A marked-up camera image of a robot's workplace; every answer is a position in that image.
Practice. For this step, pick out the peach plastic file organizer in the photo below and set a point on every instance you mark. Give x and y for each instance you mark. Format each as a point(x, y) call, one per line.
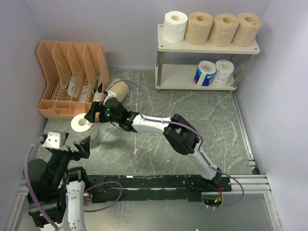
point(73, 72)

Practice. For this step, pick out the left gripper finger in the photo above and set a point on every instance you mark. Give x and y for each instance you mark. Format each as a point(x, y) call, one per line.
point(83, 148)
point(66, 134)

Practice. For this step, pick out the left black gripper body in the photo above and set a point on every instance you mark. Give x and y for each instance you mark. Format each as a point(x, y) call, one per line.
point(59, 159)

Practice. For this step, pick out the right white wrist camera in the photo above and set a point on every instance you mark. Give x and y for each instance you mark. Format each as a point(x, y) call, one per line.
point(109, 94)

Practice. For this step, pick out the white patterned paper roll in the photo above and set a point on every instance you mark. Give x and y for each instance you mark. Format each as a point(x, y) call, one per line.
point(224, 70)

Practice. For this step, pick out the brown roll front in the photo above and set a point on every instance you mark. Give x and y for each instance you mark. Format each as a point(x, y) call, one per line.
point(249, 25)

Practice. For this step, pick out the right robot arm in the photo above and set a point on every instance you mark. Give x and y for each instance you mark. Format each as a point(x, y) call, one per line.
point(183, 138)

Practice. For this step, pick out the brown roll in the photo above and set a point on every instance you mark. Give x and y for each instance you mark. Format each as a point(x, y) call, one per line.
point(120, 88)
point(223, 29)
point(249, 25)
point(198, 28)

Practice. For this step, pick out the white two-tier shelf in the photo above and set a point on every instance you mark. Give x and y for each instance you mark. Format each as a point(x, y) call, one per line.
point(180, 76)

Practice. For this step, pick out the white roll front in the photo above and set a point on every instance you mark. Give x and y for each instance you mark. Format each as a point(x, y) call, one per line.
point(175, 24)

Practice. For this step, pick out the papers in organizer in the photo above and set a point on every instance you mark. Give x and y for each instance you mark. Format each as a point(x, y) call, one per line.
point(85, 94)

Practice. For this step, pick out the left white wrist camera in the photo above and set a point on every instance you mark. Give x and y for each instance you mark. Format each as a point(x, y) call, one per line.
point(53, 139)

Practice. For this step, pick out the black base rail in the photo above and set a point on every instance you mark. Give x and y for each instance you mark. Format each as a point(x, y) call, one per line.
point(154, 187)

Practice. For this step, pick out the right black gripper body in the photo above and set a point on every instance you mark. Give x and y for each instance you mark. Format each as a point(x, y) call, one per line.
point(108, 118)

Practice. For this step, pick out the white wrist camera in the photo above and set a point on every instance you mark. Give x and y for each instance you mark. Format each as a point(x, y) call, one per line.
point(109, 94)
point(53, 139)

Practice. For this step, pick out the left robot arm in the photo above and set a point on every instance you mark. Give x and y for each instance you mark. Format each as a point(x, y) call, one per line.
point(56, 192)

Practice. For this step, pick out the black pen in organizer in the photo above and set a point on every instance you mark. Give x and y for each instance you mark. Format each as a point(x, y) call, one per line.
point(96, 83)

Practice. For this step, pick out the blue paper roll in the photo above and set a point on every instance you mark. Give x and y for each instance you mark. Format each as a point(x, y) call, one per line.
point(204, 73)

